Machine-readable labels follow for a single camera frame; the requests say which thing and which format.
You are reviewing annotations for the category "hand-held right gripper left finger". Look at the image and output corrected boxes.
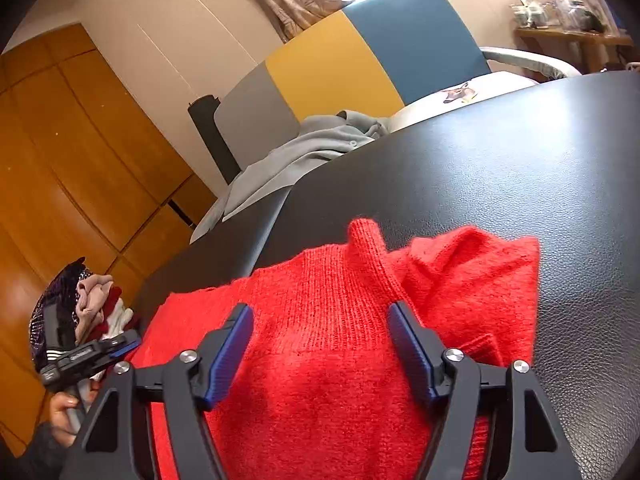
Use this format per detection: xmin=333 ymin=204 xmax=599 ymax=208
xmin=60 ymin=303 xmax=254 ymax=480

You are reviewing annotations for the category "red knit sweater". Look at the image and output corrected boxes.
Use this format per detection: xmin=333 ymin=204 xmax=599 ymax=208
xmin=122 ymin=218 xmax=542 ymax=480

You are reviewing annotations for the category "person's left hand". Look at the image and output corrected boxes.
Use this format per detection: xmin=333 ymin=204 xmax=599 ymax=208
xmin=49 ymin=392 xmax=83 ymax=447

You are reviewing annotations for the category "grey garment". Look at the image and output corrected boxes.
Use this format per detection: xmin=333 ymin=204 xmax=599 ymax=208
xmin=190 ymin=110 xmax=396 ymax=246

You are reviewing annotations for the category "wooden wardrobe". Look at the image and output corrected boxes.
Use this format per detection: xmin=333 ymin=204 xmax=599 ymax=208
xmin=0 ymin=22 xmax=218 ymax=456

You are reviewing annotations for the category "grey yellow blue sofa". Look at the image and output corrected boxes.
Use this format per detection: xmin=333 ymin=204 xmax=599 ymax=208
xmin=190 ymin=0 xmax=583 ymax=246

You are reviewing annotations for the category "wooden desk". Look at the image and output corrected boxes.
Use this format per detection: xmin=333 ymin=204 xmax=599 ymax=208
xmin=515 ymin=27 xmax=633 ymax=76

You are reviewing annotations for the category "person's left forearm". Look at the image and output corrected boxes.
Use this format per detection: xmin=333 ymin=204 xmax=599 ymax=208
xmin=17 ymin=421 xmax=77 ymax=480

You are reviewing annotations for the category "dark grey rolled mat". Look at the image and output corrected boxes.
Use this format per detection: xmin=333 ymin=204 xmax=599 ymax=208
xmin=187 ymin=94 xmax=246 ymax=186

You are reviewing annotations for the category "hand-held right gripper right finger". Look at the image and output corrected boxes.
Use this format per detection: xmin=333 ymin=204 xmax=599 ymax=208
xmin=389 ymin=301 xmax=583 ymax=480

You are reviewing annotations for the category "pile of mixed clothes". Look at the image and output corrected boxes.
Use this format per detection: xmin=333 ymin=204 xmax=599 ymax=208
xmin=29 ymin=257 xmax=136 ymax=391

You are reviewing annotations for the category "group of bottles and jars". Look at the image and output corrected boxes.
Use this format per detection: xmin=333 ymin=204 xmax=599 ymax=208
xmin=510 ymin=0 xmax=621 ymax=33

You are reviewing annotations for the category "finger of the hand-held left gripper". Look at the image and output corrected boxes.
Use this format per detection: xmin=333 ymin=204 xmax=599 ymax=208
xmin=100 ymin=331 xmax=142 ymax=362

